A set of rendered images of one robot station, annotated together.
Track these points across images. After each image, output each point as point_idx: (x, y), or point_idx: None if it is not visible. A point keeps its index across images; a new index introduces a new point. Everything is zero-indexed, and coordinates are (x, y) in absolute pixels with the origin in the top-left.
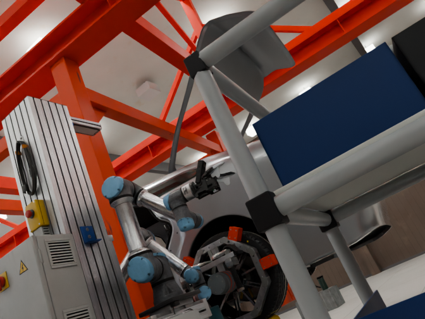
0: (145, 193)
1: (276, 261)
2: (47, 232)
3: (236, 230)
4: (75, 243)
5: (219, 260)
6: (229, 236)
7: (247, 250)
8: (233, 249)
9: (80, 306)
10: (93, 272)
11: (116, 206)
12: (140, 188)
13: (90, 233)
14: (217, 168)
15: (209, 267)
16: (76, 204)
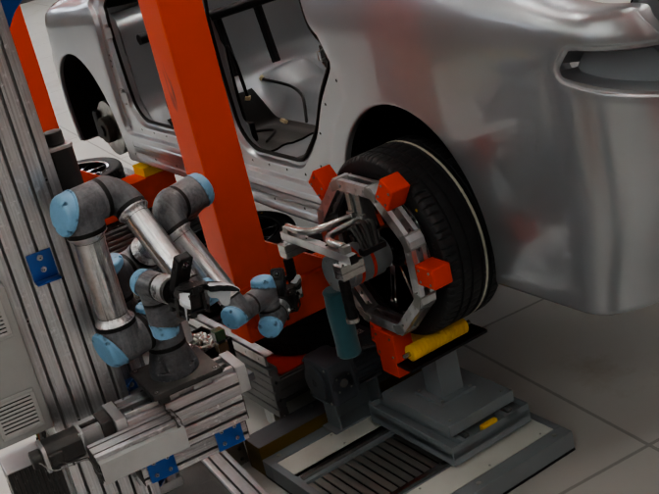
0: (130, 216)
1: (444, 279)
2: None
3: (387, 194)
4: (18, 288)
5: (331, 254)
6: (378, 195)
7: (400, 239)
8: (359, 243)
9: (18, 394)
10: (50, 324)
11: (74, 244)
12: (124, 202)
13: (46, 262)
14: (184, 309)
15: (318, 252)
16: (20, 216)
